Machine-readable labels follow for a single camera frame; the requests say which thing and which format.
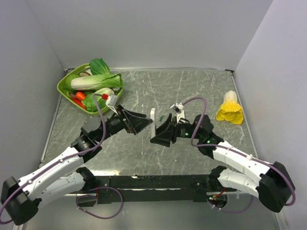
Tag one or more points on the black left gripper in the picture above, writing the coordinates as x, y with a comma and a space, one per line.
131, 124

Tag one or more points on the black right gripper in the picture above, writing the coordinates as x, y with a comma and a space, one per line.
161, 140

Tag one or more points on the white red remote control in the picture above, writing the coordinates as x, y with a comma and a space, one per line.
153, 124

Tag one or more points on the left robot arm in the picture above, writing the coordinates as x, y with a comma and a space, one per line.
22, 198

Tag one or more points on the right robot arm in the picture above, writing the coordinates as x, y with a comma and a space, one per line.
270, 183

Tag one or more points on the small green cabbage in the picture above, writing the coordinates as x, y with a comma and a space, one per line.
89, 103

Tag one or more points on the large napa cabbage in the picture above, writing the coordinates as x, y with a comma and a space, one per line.
96, 82

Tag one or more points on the long orange carrot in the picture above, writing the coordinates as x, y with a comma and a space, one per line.
78, 102

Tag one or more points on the short orange carrot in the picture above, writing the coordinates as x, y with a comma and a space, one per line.
80, 96

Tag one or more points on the bok choy leaf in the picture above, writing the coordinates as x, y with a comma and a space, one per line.
98, 66

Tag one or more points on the green plastic basket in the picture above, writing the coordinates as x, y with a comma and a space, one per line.
64, 86

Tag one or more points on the yellow cabbage toy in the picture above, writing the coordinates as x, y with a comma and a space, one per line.
230, 110

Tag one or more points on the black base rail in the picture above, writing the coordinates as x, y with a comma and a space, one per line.
145, 188

